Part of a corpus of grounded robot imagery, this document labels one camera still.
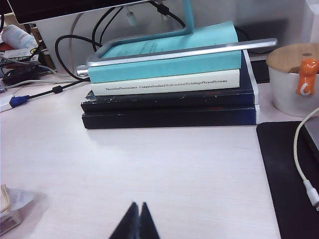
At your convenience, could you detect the white video adapter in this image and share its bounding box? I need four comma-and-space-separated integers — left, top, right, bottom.
0, 94, 16, 113

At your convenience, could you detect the black VGA cable blue plug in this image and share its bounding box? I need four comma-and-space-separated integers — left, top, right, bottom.
9, 74, 92, 109

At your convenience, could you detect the printed cardboard box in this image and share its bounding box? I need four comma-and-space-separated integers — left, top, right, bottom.
0, 48, 39, 64

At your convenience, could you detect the black looped power cable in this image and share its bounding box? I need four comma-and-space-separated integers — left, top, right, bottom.
54, 34, 100, 82
91, 6, 124, 54

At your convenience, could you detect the black computer mouse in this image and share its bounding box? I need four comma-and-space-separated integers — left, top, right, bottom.
2, 65, 42, 86

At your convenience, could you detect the black AOC monitor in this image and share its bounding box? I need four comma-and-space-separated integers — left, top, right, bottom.
6, 0, 161, 25

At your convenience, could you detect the silver and teal monitor stand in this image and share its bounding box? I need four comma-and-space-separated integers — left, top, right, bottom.
76, 0, 279, 76

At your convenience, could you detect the tissue packet with purple print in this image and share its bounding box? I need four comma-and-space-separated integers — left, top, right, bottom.
0, 183, 48, 232

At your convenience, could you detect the white desk partition panel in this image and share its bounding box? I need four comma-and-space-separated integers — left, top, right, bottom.
36, 6, 187, 75

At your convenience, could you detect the white plastic bottle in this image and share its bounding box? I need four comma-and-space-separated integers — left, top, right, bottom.
1, 24, 38, 50

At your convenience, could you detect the white paperback book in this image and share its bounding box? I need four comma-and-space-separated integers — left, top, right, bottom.
91, 68, 241, 96

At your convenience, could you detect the white hanging cable tag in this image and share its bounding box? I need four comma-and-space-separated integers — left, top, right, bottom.
125, 6, 137, 26

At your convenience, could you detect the white ceramic mug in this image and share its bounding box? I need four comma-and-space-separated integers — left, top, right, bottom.
268, 62, 319, 118

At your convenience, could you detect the white charging cable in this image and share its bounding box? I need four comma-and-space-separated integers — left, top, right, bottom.
293, 107, 319, 212

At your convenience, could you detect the orange cat figurine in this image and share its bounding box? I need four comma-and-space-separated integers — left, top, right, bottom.
295, 58, 319, 96

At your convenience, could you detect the round wooden mug lid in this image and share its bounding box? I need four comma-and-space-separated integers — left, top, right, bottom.
266, 42, 319, 75

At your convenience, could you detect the black mouse pad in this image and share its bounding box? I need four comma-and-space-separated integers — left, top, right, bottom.
256, 121, 319, 239

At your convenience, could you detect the teal paperback book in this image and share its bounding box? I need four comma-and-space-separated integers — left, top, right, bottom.
88, 20, 242, 84

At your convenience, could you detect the black monitor cable with plug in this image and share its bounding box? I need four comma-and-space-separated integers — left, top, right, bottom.
149, 0, 187, 28

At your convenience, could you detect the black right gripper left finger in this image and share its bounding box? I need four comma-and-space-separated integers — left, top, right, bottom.
109, 202, 140, 239

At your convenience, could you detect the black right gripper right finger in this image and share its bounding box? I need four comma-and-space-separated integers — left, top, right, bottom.
139, 203, 161, 239

